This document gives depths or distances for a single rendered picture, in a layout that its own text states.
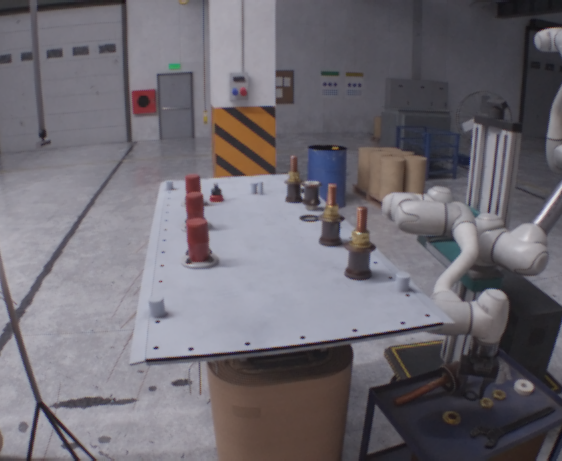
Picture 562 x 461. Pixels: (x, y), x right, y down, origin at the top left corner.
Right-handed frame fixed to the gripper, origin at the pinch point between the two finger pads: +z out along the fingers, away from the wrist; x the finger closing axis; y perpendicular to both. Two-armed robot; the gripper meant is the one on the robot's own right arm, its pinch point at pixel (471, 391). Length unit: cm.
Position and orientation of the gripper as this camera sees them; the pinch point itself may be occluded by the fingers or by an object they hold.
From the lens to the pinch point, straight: 159.9
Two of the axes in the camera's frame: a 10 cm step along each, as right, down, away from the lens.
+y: 3.4, -3.2, 8.9
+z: 0.0, 9.4, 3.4
